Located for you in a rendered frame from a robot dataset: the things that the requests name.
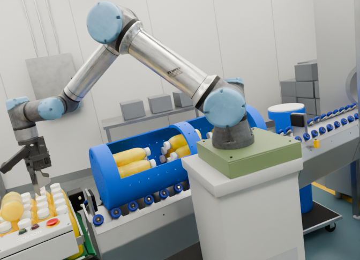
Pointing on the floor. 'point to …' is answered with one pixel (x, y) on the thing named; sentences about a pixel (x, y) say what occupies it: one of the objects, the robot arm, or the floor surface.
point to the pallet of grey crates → (304, 88)
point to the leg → (355, 188)
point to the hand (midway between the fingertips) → (37, 191)
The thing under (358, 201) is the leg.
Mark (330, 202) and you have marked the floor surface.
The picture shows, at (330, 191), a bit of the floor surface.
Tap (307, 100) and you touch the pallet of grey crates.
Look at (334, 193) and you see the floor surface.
